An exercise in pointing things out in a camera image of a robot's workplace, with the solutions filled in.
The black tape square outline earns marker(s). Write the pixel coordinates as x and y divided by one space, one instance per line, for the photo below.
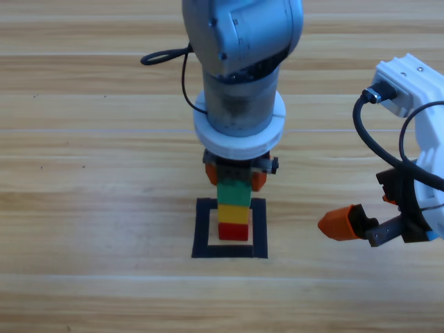
229 252

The green wooden block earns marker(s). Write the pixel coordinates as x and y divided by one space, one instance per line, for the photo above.
233 196

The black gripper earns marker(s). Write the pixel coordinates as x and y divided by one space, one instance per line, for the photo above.
234 171
392 184

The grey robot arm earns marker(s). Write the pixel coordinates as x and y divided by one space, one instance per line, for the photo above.
243 34

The yellow wooden block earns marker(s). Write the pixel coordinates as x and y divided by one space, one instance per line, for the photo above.
233 214

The red wooden block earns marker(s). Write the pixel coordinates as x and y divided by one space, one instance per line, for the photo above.
233 231

